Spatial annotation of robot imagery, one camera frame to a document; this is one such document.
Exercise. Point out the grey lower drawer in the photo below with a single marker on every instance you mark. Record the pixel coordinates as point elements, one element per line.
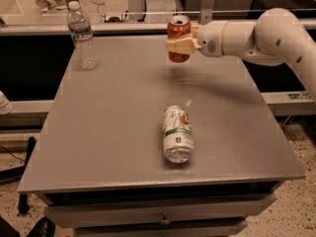
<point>195,228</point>

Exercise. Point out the white green 7up can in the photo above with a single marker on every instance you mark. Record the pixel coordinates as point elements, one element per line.
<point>178,143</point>

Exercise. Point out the white cup edge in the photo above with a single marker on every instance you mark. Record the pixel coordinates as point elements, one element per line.
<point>5,105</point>

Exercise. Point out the clear plastic water bottle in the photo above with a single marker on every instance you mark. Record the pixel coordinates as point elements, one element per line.
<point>80,29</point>

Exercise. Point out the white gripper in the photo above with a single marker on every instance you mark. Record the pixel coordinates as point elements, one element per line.
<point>209,39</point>

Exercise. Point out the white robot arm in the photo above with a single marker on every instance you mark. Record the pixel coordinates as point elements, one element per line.
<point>277,37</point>

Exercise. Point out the black shoe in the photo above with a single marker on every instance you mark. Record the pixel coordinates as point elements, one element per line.
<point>43,228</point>

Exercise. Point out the red coke can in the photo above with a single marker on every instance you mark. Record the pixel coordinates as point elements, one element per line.
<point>178,26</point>

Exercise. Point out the metal railing bar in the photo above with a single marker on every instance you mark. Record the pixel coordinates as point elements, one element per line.
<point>98,29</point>

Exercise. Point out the metal drawer knob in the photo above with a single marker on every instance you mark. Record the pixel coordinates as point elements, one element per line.
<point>165,221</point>

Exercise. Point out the grey cabinet drawer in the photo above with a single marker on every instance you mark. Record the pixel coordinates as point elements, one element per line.
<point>153,211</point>

